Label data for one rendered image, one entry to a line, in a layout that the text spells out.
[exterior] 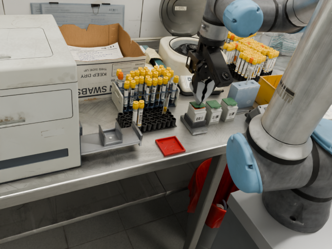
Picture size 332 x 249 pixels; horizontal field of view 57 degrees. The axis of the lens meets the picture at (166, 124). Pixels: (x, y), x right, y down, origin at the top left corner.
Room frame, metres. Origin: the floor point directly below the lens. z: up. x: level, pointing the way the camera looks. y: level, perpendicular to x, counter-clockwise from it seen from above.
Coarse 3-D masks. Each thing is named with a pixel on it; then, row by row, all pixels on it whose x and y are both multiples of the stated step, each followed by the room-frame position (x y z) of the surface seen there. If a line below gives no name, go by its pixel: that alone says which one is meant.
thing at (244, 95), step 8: (232, 88) 0.94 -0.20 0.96; (240, 88) 0.93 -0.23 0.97; (248, 88) 0.95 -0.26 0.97; (256, 88) 0.97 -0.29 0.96; (232, 96) 0.93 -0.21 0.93; (240, 96) 0.93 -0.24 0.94; (248, 96) 0.95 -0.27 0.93; (240, 104) 0.94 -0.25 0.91; (248, 104) 0.96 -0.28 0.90; (240, 112) 0.93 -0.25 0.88
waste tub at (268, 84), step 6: (264, 78) 1.05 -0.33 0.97; (270, 78) 1.07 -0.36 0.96; (276, 78) 1.08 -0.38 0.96; (264, 84) 1.02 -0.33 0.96; (270, 84) 0.99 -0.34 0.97; (276, 84) 1.09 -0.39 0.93; (258, 90) 1.03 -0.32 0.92; (264, 90) 1.01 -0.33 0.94; (270, 90) 0.98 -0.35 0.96; (258, 96) 1.02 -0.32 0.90; (264, 96) 1.00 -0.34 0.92; (270, 96) 0.98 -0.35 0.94; (258, 102) 1.01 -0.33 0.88; (264, 102) 0.99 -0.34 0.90
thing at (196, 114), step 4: (188, 108) 0.81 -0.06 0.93; (192, 108) 0.79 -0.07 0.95; (196, 108) 0.79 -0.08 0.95; (200, 108) 0.80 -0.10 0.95; (204, 108) 0.80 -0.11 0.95; (188, 112) 0.81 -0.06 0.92; (192, 112) 0.79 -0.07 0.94; (196, 112) 0.78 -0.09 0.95; (200, 112) 0.79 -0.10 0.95; (204, 112) 0.79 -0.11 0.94; (192, 116) 0.79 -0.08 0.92; (196, 116) 0.78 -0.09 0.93; (200, 116) 0.79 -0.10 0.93; (204, 116) 0.79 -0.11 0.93; (192, 120) 0.78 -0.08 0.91; (196, 120) 0.78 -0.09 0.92; (200, 120) 0.79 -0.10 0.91
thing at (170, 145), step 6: (162, 138) 0.70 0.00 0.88; (168, 138) 0.71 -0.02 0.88; (174, 138) 0.72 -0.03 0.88; (162, 144) 0.68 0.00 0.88; (168, 144) 0.69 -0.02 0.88; (174, 144) 0.69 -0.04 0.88; (180, 144) 0.69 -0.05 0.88; (162, 150) 0.65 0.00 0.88; (168, 150) 0.66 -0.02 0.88; (174, 150) 0.67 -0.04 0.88; (180, 150) 0.67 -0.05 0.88
